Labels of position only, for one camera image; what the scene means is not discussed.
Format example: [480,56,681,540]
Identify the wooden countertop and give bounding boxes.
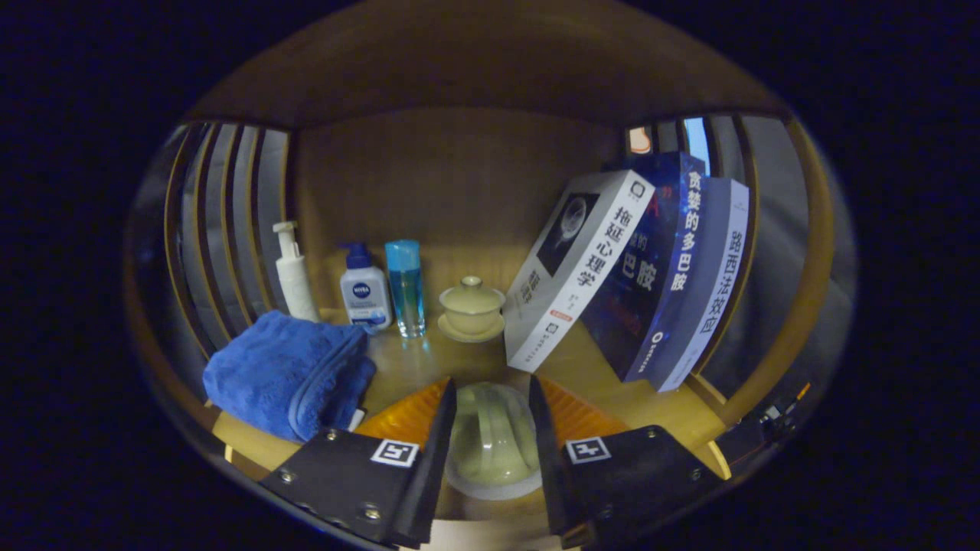
[208,306,734,548]

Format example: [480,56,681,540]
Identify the blue folded towel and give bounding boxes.
[202,309,377,443]

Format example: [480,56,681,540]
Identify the white bottle with blue cap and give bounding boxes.
[339,242,394,332]

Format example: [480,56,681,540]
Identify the white pump bottle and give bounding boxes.
[273,221,321,323]

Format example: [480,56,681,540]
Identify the pale lidded teacup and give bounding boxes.
[437,276,507,343]

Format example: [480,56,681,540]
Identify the clear blue bottle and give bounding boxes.
[384,240,426,338]

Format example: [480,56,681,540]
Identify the light purple book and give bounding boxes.
[647,178,750,393]

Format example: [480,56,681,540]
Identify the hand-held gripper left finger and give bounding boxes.
[259,377,459,550]

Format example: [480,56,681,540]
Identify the dark equipment with orange clip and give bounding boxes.
[720,383,812,460]

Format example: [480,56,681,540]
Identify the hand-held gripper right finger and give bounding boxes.
[528,375,724,549]

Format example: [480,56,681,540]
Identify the wooden cabinet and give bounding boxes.
[122,0,858,491]

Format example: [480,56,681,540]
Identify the white book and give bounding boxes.
[503,170,656,373]

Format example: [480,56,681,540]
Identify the dark blue book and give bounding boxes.
[582,152,707,383]

